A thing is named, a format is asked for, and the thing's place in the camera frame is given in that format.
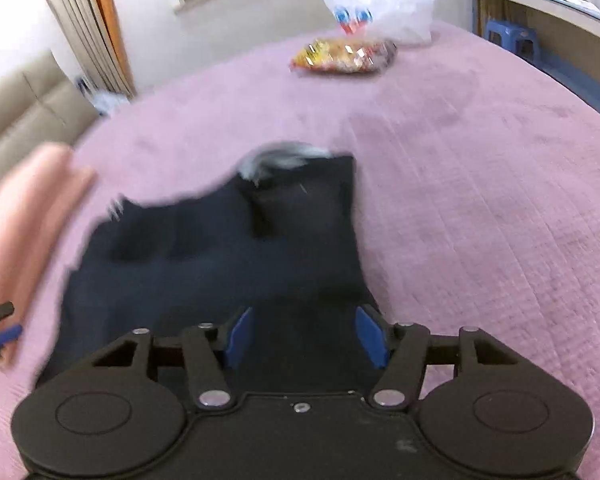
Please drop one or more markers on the beige and orange curtain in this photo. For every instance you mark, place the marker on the beige and orange curtain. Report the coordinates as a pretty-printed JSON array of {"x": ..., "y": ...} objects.
[{"x": 85, "y": 20}]

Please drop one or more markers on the beige padded headboard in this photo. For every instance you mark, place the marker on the beige padded headboard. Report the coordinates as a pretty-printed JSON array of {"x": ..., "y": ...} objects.
[{"x": 25, "y": 110}]

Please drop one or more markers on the yellow red snack packet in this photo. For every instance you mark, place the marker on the yellow red snack packet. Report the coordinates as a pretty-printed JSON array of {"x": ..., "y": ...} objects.
[{"x": 345, "y": 55}]

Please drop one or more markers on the folded pink blanket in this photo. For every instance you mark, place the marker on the folded pink blanket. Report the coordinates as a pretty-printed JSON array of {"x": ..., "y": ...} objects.
[{"x": 25, "y": 220}]

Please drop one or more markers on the blue plastic stool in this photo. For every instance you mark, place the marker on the blue plastic stool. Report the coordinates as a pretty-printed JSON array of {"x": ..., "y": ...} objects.
[{"x": 512, "y": 35}]

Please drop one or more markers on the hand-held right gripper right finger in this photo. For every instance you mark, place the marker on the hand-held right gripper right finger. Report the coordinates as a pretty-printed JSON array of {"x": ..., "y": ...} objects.
[{"x": 372, "y": 338}]

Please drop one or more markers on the white bag with print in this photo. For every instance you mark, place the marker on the white bag with print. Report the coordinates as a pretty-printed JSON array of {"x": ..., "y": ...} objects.
[{"x": 102, "y": 97}]

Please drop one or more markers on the blue desk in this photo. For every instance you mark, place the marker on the blue desk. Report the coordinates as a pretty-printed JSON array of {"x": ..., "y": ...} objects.
[{"x": 555, "y": 17}]

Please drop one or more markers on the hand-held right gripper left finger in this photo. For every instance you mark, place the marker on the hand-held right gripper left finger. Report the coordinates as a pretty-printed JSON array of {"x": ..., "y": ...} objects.
[{"x": 240, "y": 336}]

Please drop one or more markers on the white plastic bag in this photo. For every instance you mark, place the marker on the white plastic bag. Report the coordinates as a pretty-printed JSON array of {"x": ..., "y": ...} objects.
[{"x": 395, "y": 0}]

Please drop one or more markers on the black striped hoodie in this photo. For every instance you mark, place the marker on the black striped hoodie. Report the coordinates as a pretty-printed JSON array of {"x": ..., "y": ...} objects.
[{"x": 205, "y": 250}]

